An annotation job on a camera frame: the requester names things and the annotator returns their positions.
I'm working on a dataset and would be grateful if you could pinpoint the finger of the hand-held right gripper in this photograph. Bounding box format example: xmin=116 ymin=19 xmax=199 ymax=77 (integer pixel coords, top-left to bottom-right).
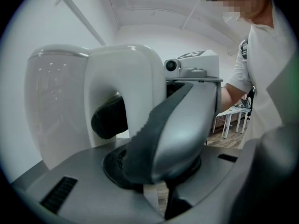
xmin=91 ymin=96 xmax=128 ymax=140

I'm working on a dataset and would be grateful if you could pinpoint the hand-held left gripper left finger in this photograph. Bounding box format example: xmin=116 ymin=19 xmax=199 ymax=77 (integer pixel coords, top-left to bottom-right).
xmin=10 ymin=138 xmax=164 ymax=224

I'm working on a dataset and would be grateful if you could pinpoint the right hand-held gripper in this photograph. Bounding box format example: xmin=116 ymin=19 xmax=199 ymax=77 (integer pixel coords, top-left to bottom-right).
xmin=123 ymin=49 xmax=224 ymax=185

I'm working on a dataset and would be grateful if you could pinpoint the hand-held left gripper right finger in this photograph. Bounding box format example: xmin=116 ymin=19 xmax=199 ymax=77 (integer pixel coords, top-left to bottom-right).
xmin=163 ymin=144 xmax=243 ymax=221

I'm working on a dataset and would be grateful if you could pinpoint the white electric kettle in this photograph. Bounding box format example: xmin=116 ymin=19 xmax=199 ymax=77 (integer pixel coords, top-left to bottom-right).
xmin=24 ymin=43 xmax=164 ymax=171

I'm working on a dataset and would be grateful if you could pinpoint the person's right forearm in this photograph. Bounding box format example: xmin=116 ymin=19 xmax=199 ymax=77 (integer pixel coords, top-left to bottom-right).
xmin=221 ymin=83 xmax=248 ymax=113

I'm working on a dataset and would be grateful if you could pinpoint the white table with thin legs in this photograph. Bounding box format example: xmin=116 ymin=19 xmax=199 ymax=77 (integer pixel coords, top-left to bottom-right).
xmin=213 ymin=105 xmax=245 ymax=139
xmin=235 ymin=107 xmax=254 ymax=134

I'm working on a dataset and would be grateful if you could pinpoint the person's white shirt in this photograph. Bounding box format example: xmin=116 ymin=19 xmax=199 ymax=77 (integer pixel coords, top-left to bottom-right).
xmin=227 ymin=0 xmax=296 ymax=149

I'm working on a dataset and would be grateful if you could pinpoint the white ceiling pipe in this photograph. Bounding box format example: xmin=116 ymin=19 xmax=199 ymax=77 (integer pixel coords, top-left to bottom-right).
xmin=49 ymin=0 xmax=107 ymax=47

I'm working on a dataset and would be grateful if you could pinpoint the person's neck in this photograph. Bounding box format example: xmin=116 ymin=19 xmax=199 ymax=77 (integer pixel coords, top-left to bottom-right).
xmin=240 ymin=0 xmax=274 ymax=29

